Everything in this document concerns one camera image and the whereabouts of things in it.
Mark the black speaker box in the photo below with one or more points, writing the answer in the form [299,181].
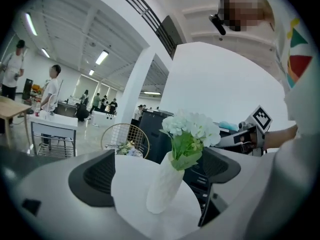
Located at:
[27,89]

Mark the person's right hand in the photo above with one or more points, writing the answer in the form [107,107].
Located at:
[247,139]

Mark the person's right forearm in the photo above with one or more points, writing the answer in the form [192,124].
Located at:
[280,136]

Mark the low white cabinet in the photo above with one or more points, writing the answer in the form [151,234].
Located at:
[102,117]

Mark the wooden table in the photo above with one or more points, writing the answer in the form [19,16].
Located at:
[12,106]

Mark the cream flower bunch with leaves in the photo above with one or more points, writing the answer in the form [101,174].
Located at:
[126,147]

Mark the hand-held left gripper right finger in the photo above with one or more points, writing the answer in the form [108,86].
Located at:
[217,166]

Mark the red cap bottle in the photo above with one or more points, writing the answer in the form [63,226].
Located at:
[37,109]

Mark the blue cloth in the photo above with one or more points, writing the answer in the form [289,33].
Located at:
[228,126]

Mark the black head camera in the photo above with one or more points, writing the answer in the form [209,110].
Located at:
[217,25]

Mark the lilac paper wrap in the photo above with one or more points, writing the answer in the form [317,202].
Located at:
[136,153]

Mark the person's head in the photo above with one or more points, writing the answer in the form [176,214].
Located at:
[247,6]

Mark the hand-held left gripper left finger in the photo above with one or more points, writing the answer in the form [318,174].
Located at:
[97,179]

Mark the white green flowers bunch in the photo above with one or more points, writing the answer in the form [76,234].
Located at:
[190,131]

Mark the person's white printed shirt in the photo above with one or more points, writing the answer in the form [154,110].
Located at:
[300,71]

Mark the black balcony railing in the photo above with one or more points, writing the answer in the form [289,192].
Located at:
[150,11]

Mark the white faceted vase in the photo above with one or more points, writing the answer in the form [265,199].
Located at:
[162,189]

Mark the round white table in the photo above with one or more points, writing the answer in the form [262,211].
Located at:
[130,184]

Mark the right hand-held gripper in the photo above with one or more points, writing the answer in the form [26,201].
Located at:
[261,119]

